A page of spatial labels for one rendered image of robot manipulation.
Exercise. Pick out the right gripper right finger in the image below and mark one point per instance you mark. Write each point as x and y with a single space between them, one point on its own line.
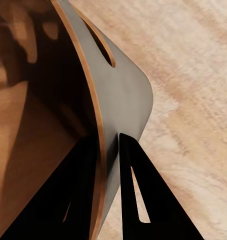
168 219

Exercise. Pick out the trash can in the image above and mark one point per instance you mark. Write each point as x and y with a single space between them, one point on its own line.
62 79

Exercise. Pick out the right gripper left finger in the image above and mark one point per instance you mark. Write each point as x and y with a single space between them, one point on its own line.
71 183

